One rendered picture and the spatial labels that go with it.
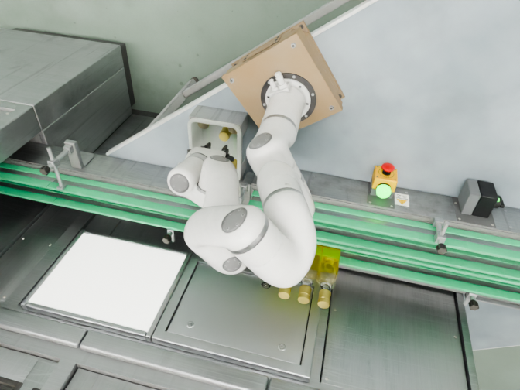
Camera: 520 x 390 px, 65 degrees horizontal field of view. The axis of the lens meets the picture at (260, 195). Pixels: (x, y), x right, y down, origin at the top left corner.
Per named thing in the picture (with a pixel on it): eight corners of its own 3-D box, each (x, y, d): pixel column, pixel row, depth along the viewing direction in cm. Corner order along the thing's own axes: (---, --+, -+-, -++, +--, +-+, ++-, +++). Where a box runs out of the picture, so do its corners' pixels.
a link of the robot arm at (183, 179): (225, 186, 97) (217, 219, 101) (237, 170, 106) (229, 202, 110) (166, 165, 98) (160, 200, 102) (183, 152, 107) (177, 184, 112)
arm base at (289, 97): (254, 76, 111) (240, 107, 100) (296, 61, 105) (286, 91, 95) (276, 123, 120) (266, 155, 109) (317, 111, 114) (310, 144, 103)
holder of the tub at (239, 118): (201, 172, 150) (193, 185, 145) (197, 104, 133) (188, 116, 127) (246, 180, 148) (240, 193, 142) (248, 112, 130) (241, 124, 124)
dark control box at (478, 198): (456, 196, 131) (460, 213, 125) (466, 176, 126) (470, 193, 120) (484, 201, 130) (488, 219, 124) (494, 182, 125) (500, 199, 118)
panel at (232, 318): (83, 234, 152) (22, 309, 127) (81, 228, 151) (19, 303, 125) (323, 287, 139) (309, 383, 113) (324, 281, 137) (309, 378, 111)
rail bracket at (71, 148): (83, 159, 156) (46, 196, 139) (72, 121, 145) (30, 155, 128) (94, 162, 155) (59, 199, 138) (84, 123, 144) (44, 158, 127)
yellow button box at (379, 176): (370, 181, 135) (369, 195, 130) (375, 162, 130) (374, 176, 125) (391, 185, 134) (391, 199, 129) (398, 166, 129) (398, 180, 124)
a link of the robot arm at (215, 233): (278, 206, 88) (235, 159, 80) (309, 269, 70) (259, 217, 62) (220, 250, 90) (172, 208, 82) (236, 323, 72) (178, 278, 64)
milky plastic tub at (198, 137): (200, 161, 147) (191, 175, 140) (196, 104, 132) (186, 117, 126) (246, 169, 144) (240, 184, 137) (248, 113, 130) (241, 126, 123)
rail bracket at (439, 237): (429, 221, 124) (432, 253, 114) (436, 203, 120) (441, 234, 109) (443, 224, 124) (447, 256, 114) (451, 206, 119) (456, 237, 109)
